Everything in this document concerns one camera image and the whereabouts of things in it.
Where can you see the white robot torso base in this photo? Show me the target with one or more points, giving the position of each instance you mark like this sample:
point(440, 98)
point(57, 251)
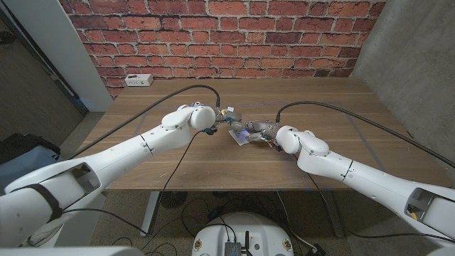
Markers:
point(263, 231)

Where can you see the silver box with antenna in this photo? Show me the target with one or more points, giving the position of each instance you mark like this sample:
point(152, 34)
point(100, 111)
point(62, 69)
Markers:
point(232, 249)

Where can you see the dark grey door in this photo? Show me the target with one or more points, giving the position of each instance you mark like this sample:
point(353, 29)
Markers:
point(28, 99)

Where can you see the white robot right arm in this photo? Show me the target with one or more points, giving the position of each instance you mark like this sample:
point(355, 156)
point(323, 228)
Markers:
point(355, 174)

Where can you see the blue storage bin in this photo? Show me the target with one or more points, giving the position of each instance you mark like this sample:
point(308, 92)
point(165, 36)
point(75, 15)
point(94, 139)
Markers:
point(21, 163)

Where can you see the black bag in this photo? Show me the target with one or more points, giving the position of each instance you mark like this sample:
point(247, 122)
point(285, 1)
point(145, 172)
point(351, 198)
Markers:
point(21, 144)

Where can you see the white table leg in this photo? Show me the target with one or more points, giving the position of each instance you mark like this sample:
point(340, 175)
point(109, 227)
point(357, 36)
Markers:
point(151, 209)

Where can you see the white power strip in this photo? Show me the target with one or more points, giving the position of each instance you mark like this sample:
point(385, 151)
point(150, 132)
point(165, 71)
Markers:
point(138, 80)

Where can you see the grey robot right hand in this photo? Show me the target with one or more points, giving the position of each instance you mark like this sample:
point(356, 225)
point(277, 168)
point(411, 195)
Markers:
point(268, 129)

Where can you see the black power adapter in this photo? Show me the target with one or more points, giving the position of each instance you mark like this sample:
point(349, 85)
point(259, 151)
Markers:
point(315, 250)

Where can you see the round black floor fan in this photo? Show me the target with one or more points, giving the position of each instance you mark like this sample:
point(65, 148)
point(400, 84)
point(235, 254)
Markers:
point(173, 200)

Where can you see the red brick printed backdrop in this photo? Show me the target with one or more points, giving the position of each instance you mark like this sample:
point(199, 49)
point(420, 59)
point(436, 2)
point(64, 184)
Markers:
point(220, 35)

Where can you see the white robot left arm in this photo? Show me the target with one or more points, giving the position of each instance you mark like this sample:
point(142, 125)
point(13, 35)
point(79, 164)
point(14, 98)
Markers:
point(124, 156)

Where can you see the white paper shipping label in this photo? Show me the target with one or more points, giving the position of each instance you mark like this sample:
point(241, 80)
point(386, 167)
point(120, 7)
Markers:
point(237, 138)

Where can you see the grey table leg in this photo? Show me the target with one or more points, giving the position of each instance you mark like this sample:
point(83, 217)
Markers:
point(334, 217)

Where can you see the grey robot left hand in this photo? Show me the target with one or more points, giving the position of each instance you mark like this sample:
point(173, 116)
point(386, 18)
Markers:
point(232, 116)

